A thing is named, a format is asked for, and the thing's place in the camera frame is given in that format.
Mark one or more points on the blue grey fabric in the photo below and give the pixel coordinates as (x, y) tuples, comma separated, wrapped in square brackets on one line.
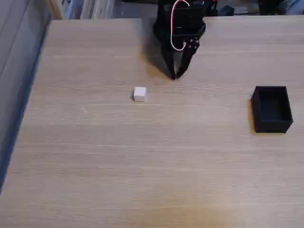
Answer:
[(293, 6)]

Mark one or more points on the dark blue object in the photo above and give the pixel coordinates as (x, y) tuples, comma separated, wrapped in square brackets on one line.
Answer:
[(226, 10)]

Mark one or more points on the light wooden frame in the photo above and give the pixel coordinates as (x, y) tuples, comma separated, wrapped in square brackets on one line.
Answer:
[(55, 9)]

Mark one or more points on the white stacked panels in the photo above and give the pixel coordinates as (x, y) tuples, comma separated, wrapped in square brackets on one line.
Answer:
[(97, 9)]

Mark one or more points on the white labelled device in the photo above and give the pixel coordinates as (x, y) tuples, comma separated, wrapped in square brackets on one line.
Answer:
[(240, 10)]

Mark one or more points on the white cube block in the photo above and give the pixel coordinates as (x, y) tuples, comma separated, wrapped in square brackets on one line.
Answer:
[(139, 93)]

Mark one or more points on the black open box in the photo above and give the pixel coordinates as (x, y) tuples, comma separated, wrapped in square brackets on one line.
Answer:
[(272, 108)]

